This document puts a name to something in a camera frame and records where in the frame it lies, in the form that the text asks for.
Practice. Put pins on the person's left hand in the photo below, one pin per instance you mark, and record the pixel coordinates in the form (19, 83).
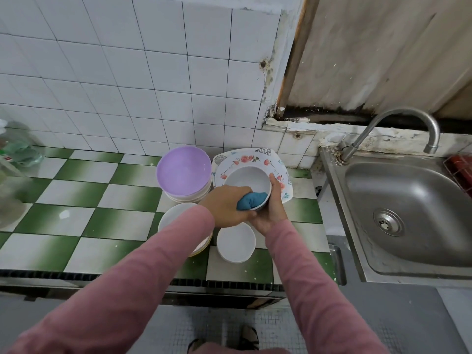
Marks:
(225, 206)

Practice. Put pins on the person's right hand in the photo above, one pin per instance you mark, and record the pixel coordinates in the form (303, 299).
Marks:
(274, 214)

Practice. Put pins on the blue cleaning cloth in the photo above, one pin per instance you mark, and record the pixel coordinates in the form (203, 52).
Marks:
(252, 200)

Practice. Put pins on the stack of white saucers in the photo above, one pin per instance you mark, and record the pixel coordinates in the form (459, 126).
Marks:
(236, 243)

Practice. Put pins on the purple plastic bowl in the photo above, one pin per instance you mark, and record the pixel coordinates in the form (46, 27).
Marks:
(184, 171)

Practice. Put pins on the stack of floral plates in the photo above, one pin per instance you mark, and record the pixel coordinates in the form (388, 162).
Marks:
(258, 156)

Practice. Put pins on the person's right forearm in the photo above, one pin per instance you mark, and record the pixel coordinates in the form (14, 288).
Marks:
(324, 298)

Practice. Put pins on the person's left forearm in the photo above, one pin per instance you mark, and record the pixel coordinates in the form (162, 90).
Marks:
(110, 298)

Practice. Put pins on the person's right leg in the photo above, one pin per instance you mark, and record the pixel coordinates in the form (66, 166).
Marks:
(249, 337)

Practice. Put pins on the person's leg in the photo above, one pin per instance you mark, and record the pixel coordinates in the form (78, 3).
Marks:
(249, 337)
(195, 344)

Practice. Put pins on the green checkered tile countertop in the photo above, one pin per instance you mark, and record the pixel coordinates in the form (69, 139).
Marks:
(88, 210)

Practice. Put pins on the person's left leg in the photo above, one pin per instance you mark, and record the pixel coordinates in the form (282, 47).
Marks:
(195, 344)

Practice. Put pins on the stainless steel sink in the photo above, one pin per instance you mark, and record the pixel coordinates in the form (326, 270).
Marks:
(413, 210)

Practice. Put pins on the chrome faucet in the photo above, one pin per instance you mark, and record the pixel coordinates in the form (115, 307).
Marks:
(387, 118)

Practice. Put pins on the red plastic cutlery cup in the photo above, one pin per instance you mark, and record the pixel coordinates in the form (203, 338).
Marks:
(461, 171)

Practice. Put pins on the weathered wooden board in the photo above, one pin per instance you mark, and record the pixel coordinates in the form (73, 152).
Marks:
(376, 48)

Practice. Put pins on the clear bottle with green liquid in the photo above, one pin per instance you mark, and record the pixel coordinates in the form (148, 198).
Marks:
(18, 152)

